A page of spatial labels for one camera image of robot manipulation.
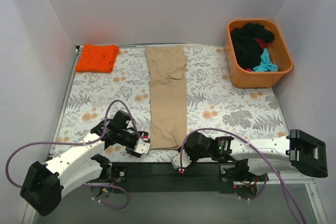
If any beige t shirt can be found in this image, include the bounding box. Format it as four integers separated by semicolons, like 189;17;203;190
145;46;187;150

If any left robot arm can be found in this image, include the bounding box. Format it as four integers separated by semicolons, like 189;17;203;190
20;111;151;216

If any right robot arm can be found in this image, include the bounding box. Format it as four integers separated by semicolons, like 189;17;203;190
171;130;328;182

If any floral table mat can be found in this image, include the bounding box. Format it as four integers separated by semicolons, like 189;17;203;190
50;46;287;157

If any folded orange t shirt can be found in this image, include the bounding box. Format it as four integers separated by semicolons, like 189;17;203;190
75;44;120;73

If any turquoise garment in basket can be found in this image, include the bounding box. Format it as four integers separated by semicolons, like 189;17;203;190
253;48;278;72

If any black t shirt in basket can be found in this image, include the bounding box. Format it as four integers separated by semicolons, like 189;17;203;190
230;23;275;70

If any red garment in basket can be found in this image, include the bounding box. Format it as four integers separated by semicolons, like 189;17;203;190
254;38;267;50

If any orange plastic basket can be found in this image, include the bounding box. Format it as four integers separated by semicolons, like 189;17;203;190
225;19;293;89

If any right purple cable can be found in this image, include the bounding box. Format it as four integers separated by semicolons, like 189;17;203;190
177;127;308;224

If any purple cable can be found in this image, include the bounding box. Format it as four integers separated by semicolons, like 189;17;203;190
177;127;308;224
5;99;151;210

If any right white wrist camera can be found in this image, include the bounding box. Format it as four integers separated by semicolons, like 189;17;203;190
171;152;192;174

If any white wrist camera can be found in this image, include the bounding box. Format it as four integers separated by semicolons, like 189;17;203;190
133;138;151;157
171;152;192;174

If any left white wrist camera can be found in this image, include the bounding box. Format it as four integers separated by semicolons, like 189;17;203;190
133;138;151;157

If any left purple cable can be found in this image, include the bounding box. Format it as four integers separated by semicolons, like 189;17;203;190
5;99;151;210

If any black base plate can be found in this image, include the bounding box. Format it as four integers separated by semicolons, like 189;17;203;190
89;163;244;194

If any aluminium mounting rail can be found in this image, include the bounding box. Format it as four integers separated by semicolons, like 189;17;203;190
22;163;328;224

